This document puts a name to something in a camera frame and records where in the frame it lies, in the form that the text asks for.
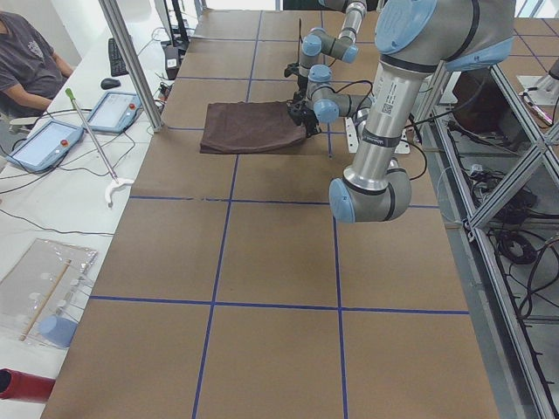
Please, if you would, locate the near teach pendant tablet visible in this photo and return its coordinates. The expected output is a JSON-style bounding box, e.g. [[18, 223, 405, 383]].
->
[[6, 120, 84, 173]]

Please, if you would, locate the far teach pendant tablet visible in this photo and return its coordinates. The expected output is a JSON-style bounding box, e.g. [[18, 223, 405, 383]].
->
[[87, 91, 141, 134]]

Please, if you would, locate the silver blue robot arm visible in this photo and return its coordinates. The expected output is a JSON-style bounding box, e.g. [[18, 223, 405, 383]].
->
[[285, 0, 515, 223], [284, 0, 378, 100]]

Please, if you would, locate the blue plastic cup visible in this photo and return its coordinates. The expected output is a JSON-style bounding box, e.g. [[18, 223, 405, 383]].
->
[[38, 315, 78, 348]]

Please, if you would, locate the black computer mouse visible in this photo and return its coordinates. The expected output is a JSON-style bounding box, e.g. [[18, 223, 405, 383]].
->
[[100, 78, 121, 90]]

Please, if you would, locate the wooden stick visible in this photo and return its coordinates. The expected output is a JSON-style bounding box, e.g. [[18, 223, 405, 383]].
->
[[18, 259, 72, 341]]

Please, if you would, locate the aluminium frame post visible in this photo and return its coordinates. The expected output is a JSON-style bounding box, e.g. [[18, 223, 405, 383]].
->
[[99, 0, 163, 133]]

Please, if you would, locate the dark brown t-shirt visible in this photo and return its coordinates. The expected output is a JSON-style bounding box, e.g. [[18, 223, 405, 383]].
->
[[200, 101, 307, 155]]

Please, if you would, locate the red cylinder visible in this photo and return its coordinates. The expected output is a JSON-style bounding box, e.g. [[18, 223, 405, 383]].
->
[[1, 368, 56, 403]]

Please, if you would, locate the pink metal rod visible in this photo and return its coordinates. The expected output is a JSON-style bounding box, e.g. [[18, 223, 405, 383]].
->
[[65, 88, 134, 208]]

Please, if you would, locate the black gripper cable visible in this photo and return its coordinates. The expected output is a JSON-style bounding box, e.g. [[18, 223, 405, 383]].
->
[[327, 79, 455, 181]]

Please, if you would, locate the clear plastic bag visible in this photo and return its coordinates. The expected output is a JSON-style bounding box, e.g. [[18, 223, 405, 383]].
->
[[1, 239, 97, 348]]

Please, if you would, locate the teach pendant tablet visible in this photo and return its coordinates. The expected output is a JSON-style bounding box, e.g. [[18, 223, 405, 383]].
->
[[87, 91, 141, 134], [6, 120, 84, 173]]

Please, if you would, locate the black keyboard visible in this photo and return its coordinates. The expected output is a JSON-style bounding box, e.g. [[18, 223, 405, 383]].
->
[[107, 38, 128, 77]]

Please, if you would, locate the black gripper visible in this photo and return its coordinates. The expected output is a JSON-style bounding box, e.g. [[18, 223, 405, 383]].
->
[[294, 73, 308, 99], [287, 100, 318, 131]]

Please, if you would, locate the seated person in grey shirt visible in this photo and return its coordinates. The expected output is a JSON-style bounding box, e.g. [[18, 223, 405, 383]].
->
[[1, 11, 73, 118]]

